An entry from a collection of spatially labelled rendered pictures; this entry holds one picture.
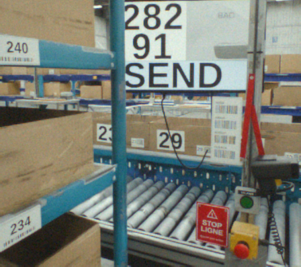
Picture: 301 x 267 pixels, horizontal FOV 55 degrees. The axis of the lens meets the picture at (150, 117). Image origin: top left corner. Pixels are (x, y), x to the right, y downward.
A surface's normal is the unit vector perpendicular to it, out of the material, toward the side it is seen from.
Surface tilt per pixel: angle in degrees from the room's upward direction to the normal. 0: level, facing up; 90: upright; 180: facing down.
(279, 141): 90
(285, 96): 89
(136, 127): 90
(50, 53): 90
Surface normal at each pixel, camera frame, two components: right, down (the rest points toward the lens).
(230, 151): -0.43, 0.12
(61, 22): 0.90, 0.07
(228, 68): -0.09, 0.07
